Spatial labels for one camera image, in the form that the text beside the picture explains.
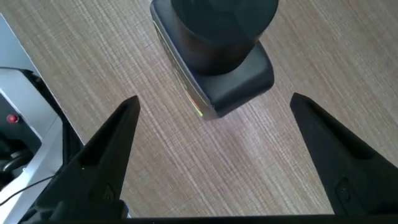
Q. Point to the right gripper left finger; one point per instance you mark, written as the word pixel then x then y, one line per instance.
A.
pixel 102 161

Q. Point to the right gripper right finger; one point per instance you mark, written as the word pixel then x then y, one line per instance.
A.
pixel 351 168

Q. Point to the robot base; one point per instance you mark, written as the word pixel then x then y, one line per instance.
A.
pixel 25 137

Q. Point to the black plastic bottle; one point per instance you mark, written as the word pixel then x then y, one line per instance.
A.
pixel 214 56

